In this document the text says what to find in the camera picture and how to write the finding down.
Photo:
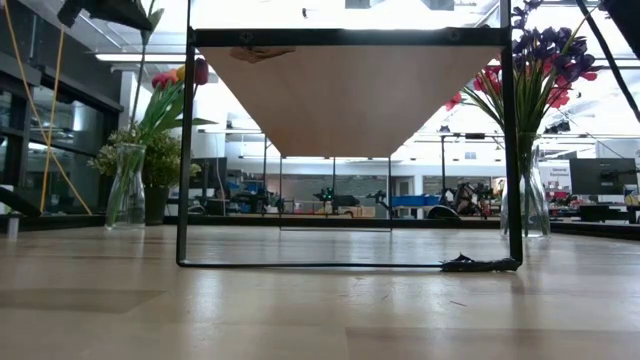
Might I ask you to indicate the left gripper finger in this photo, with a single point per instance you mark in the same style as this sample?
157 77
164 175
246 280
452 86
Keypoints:
120 12

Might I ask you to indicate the pink artificial tulip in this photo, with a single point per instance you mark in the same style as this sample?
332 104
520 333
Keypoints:
156 19

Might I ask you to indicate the dark purple artificial tulip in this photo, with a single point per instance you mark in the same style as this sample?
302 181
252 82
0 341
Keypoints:
201 71

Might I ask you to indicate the clear glass vase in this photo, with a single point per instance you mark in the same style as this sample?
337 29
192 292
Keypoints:
125 210
532 215

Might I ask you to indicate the red artificial flower bunch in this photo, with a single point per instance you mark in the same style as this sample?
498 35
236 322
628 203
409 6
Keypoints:
482 82
560 95

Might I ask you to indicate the purple artificial flower bunch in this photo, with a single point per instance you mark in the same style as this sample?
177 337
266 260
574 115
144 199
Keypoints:
545 45

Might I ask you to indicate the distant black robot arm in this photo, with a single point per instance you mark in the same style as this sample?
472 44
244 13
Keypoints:
330 197

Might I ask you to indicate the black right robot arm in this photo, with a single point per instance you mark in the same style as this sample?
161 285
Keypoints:
627 20

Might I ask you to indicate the long ceiling light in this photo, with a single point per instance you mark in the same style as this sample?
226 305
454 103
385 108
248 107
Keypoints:
125 57

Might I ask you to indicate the potted green leafy plant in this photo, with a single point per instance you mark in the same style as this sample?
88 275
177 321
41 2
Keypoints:
167 155

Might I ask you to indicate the black computer monitor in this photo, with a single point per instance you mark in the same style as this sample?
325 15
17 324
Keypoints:
602 175
207 172

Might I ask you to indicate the cardboard box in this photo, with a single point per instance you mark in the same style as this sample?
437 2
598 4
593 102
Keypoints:
360 211

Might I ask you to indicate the blue storage bin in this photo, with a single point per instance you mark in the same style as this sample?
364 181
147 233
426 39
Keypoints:
415 200

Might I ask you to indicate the black pole rig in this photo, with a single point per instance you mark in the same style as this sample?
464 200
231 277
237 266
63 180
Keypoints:
443 165

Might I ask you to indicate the person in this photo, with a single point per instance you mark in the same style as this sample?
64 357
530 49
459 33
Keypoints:
465 197

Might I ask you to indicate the black tape wad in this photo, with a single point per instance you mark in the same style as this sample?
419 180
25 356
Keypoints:
475 265

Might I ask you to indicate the black ceiling spotlight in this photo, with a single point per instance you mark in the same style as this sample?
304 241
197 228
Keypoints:
557 127

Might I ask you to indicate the black desk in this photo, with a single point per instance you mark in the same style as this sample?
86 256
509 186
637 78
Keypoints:
600 212

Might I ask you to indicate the small white post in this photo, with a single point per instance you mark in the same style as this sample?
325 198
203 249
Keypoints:
13 225

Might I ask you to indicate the white wall sign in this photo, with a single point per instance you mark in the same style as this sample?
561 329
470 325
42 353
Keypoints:
559 175

